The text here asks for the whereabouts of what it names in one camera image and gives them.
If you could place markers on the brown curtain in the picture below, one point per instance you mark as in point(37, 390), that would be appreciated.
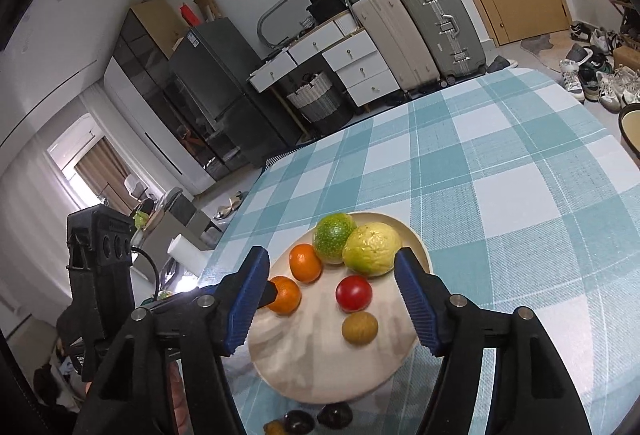
point(102, 170)

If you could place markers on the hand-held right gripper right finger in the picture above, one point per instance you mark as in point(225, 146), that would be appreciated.
point(417, 305)

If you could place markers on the white air conditioner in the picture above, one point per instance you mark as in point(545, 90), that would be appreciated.
point(72, 135)

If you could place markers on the wicker laundry basket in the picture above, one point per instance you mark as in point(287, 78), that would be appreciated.
point(315, 97)

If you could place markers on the narrow brown cardboard box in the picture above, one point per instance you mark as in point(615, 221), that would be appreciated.
point(209, 5)

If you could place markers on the pair of tan slippers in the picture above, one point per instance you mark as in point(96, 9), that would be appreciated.
point(230, 207)

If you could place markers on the beige suitcase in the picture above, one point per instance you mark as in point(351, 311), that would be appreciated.
point(395, 40)

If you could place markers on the yellow-green lemon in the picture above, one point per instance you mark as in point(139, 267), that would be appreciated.
point(372, 249)

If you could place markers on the teal checked tablecloth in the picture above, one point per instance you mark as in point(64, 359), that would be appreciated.
point(475, 195)

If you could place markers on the orange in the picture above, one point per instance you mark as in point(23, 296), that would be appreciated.
point(305, 262)
point(285, 296)

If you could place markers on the white paper roll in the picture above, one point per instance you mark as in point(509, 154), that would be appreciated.
point(187, 255)

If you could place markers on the dark glass cabinet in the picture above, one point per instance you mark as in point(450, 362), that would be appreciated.
point(150, 105)

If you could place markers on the person's left forearm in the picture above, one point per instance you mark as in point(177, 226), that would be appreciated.
point(177, 390)

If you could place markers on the red tomato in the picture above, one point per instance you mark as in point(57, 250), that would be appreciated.
point(353, 292)

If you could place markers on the cream round plate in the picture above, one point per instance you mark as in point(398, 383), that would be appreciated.
point(310, 355)

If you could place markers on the brown cardboard shoe carton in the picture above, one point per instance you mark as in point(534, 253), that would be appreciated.
point(626, 56)

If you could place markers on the black storage box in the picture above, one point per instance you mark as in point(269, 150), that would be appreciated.
point(327, 8)

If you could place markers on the large cardboard box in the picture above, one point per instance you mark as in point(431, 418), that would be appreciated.
point(157, 27)

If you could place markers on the silver suitcase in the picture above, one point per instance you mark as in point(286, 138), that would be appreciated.
point(442, 22)

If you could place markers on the grey refrigerator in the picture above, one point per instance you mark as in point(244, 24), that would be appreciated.
point(220, 80)

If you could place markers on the pile of shoes on floor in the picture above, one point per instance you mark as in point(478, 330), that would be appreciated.
point(595, 75)

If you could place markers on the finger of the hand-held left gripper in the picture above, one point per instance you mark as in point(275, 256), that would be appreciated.
point(271, 292)

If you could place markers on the small white basket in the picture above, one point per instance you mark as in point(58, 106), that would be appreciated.
point(306, 21)

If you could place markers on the wooden shoe rack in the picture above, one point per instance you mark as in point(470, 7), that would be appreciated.
point(625, 7)

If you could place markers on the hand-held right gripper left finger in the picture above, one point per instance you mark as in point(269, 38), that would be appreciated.
point(247, 300)

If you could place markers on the white drawer desk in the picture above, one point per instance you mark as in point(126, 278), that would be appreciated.
point(350, 60)

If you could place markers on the green speckled citrus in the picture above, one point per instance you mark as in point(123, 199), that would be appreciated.
point(332, 237)

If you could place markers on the grey door mat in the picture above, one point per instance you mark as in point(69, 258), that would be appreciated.
point(536, 43)

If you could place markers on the grey slipper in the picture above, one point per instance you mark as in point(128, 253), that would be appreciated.
point(500, 63)

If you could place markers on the oval mirror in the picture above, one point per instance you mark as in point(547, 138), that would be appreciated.
point(265, 22)

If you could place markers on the red packet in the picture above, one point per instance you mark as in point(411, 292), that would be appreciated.
point(189, 14)

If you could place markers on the dark plum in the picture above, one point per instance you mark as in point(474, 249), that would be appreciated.
point(299, 423)
point(335, 415)

